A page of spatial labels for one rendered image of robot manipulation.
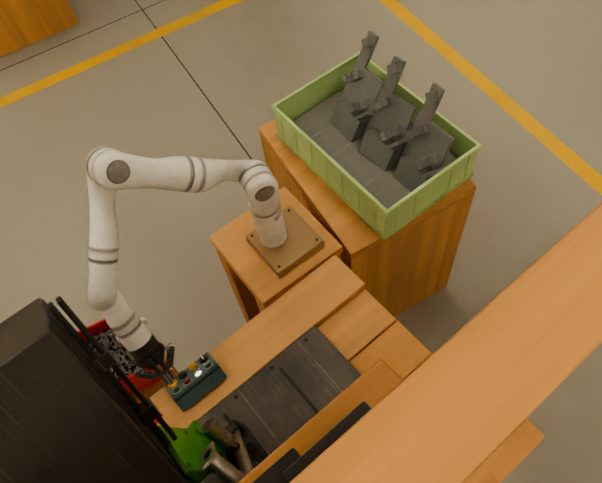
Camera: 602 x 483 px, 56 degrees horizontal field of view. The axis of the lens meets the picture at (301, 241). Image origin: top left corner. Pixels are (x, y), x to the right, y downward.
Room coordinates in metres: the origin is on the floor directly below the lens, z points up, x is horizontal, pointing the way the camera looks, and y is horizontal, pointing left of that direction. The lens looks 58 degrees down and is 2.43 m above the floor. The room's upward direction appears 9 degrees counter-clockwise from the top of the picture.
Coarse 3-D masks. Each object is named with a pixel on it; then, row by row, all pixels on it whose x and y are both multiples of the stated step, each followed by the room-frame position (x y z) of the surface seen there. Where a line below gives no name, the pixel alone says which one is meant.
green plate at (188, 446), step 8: (176, 432) 0.32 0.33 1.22; (184, 432) 0.33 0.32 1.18; (192, 432) 0.34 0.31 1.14; (176, 440) 0.30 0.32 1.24; (184, 440) 0.31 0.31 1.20; (192, 440) 0.31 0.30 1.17; (200, 440) 0.32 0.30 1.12; (168, 448) 0.28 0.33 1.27; (176, 448) 0.28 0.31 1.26; (184, 448) 0.28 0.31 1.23; (192, 448) 0.29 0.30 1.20; (200, 448) 0.30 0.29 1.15; (176, 456) 0.26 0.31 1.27; (184, 456) 0.26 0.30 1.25; (192, 456) 0.27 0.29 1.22; (184, 464) 0.24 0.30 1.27; (192, 464) 0.25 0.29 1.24; (184, 472) 0.23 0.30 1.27; (192, 472) 0.23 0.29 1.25; (200, 472) 0.24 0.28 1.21; (208, 472) 0.24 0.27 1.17; (216, 472) 0.25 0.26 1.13; (200, 480) 0.24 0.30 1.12
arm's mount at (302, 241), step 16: (288, 208) 1.08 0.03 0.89; (288, 224) 1.02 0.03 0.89; (304, 224) 1.01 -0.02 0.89; (256, 240) 0.98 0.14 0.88; (288, 240) 0.96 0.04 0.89; (304, 240) 0.95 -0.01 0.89; (320, 240) 0.94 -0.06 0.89; (272, 256) 0.91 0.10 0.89; (288, 256) 0.90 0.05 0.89; (304, 256) 0.90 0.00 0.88
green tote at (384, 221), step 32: (352, 64) 1.66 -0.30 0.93; (288, 96) 1.52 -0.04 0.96; (320, 96) 1.58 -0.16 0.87; (416, 96) 1.42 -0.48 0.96; (288, 128) 1.41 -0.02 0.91; (448, 128) 1.27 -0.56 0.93; (320, 160) 1.25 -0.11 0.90; (352, 192) 1.10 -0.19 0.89; (416, 192) 1.01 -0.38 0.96; (448, 192) 1.10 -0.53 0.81; (384, 224) 0.96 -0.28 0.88
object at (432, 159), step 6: (420, 126) 1.22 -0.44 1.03; (426, 126) 1.21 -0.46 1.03; (408, 132) 1.21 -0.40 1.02; (414, 132) 1.21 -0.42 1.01; (420, 132) 1.21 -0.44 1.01; (408, 138) 1.20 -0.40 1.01; (432, 156) 1.13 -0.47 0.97; (420, 162) 1.13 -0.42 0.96; (426, 162) 1.13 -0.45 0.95; (432, 162) 1.12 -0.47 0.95; (438, 162) 1.12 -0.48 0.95; (420, 168) 1.11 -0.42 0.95
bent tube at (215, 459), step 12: (240, 432) 0.36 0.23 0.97; (240, 444) 0.33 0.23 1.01; (204, 456) 0.27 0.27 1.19; (216, 456) 0.26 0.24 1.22; (240, 456) 0.29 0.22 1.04; (204, 468) 0.24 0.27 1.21; (216, 468) 0.24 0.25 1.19; (228, 468) 0.24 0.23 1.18; (240, 468) 0.26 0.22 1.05; (252, 468) 0.26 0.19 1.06; (228, 480) 0.22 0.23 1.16; (240, 480) 0.22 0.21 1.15
